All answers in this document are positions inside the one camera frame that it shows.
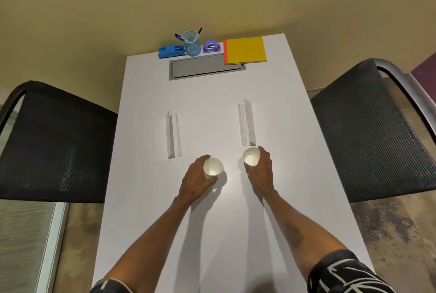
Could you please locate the person's right hand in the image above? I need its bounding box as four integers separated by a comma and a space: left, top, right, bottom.
245, 146, 275, 195

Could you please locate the person's left hand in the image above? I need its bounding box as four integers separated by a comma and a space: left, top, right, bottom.
178, 155, 219, 205

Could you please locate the white paper cup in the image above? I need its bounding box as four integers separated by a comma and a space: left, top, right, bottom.
203, 157, 224, 180
243, 147, 261, 168

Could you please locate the person's left forearm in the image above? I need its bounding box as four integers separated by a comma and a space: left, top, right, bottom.
102, 197, 195, 286

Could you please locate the person's right forearm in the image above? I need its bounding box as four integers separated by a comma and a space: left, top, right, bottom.
260, 189, 349, 278

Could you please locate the clear acrylic holder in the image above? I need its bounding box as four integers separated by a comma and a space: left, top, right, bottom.
166, 110, 183, 160
237, 99, 257, 147

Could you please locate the grey table socket box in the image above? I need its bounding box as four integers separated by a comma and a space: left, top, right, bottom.
169, 53, 247, 81

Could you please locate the yellow notepad red edge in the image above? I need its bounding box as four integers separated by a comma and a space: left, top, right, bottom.
223, 36, 267, 66

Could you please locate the purple hole punch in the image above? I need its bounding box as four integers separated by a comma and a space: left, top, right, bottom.
203, 40, 224, 54

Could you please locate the blue stapler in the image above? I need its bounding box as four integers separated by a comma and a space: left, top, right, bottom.
158, 45, 185, 59

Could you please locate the clear blue pen cup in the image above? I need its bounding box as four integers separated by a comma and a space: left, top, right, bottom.
181, 30, 202, 57

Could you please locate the black patterned right sleeve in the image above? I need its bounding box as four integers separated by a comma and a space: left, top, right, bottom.
307, 249, 398, 293

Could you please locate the black patterned sleeve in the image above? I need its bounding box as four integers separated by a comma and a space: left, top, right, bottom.
89, 277, 137, 293
307, 249, 398, 293

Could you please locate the black patterned left sleeve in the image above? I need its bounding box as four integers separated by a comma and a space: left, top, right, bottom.
89, 277, 137, 293

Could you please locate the black mesh chair silver frame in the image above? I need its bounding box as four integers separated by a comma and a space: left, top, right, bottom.
310, 58, 436, 204

